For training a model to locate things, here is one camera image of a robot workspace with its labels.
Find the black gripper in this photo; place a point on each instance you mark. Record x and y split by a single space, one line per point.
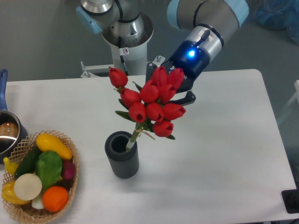
192 58

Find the red tulip bouquet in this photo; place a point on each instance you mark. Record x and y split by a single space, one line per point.
150 106

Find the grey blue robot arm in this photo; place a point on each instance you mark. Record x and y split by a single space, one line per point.
127 30

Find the dark grey ribbed vase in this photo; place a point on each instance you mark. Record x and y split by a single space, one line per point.
124 164

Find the blue plastic bag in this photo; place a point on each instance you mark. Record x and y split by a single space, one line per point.
277 15

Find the purple onion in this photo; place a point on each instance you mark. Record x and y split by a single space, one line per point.
68 170

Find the black device at table edge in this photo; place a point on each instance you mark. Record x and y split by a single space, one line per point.
291 200

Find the yellow squash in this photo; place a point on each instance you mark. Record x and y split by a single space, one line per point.
47 142

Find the green lettuce leaf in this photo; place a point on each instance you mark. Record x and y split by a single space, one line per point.
48 169

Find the orange fruit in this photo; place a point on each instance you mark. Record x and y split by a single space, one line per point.
55 198

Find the dark green cucumber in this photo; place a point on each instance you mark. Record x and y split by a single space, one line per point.
28 163

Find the yellow banana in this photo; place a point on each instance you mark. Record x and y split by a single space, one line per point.
10 167

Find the woven wicker basket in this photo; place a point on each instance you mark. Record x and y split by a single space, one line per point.
25 213

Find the yellow bell pepper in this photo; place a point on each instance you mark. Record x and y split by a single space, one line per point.
9 195

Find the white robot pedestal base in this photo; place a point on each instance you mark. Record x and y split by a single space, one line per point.
134 60

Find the blue handled saucepan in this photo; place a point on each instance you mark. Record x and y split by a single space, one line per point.
11 129

